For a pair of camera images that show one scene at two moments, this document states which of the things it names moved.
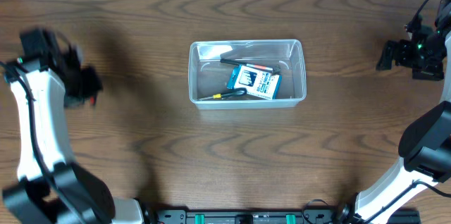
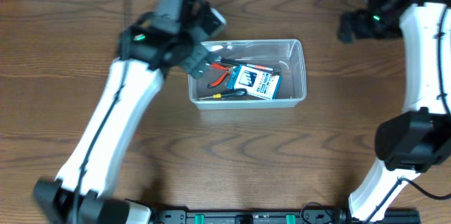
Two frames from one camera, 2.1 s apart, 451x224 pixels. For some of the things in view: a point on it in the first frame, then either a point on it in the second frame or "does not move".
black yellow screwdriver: x=242 y=91 does not move
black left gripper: x=83 y=85 to x=196 y=60
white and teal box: x=258 y=80 does not move
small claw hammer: x=276 y=69 does not move
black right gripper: x=399 y=55 to x=352 y=27
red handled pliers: x=92 y=99 to x=222 y=77
